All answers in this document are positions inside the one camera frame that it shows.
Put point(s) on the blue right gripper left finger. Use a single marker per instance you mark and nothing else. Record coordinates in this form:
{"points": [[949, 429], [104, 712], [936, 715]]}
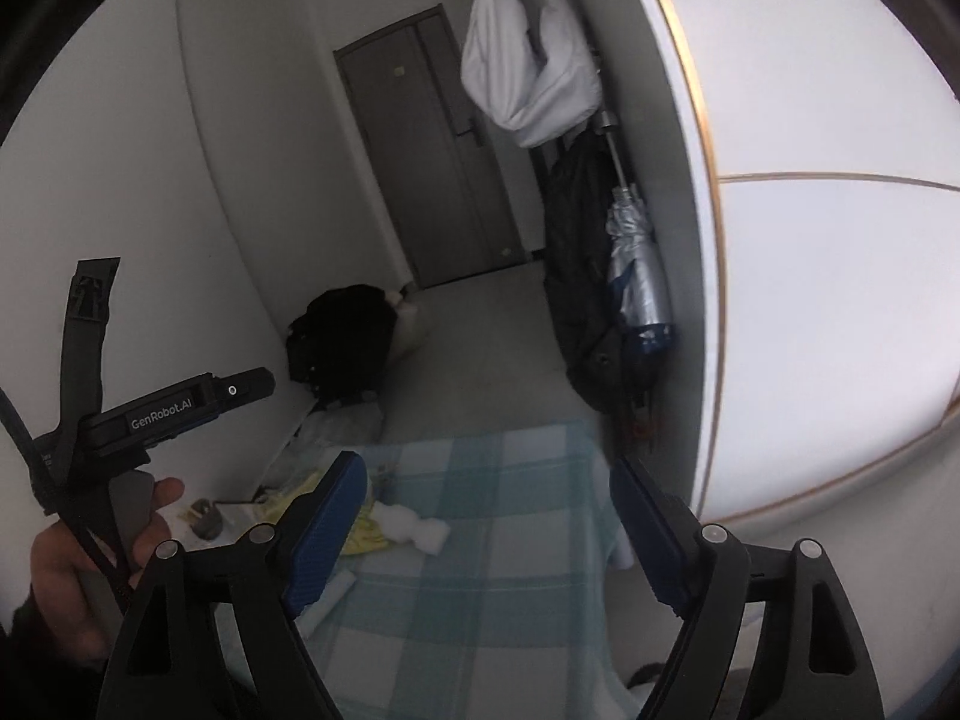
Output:
{"points": [[317, 524]]}

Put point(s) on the white wardrobe gold trim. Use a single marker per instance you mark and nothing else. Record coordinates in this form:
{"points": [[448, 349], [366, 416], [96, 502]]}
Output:
{"points": [[823, 143]]}

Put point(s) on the large yellow plastic bag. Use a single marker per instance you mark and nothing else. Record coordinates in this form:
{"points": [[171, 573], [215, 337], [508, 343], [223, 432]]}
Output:
{"points": [[273, 503]]}

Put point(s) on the blue checkered tablecloth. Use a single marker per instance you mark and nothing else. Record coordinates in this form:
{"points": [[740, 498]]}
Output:
{"points": [[508, 621]]}

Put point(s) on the black bag on floor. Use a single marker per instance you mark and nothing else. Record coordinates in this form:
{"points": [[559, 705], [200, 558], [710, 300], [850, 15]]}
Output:
{"points": [[339, 348]]}

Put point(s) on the person's left hand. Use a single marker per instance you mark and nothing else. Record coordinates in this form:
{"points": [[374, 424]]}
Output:
{"points": [[57, 563]]}

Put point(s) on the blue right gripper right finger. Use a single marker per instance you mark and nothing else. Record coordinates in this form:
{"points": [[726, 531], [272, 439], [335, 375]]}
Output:
{"points": [[662, 533]]}

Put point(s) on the silver blue folded umbrella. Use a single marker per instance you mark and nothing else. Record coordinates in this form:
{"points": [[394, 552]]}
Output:
{"points": [[636, 275]]}

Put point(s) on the small yellow plastic bag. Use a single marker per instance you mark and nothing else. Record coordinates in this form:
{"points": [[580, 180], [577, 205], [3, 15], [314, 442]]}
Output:
{"points": [[365, 537]]}

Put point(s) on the grey door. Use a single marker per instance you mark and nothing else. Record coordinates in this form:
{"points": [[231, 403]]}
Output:
{"points": [[429, 151]]}

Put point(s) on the white hanging bag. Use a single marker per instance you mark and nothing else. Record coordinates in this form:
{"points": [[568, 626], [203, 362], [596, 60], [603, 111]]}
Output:
{"points": [[536, 86]]}

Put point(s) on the grey white chopstick holder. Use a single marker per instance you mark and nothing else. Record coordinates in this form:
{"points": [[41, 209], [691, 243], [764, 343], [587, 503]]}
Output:
{"points": [[204, 520]]}

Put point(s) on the beige bag on floor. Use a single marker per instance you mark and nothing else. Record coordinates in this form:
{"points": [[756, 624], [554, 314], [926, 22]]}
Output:
{"points": [[410, 329]]}

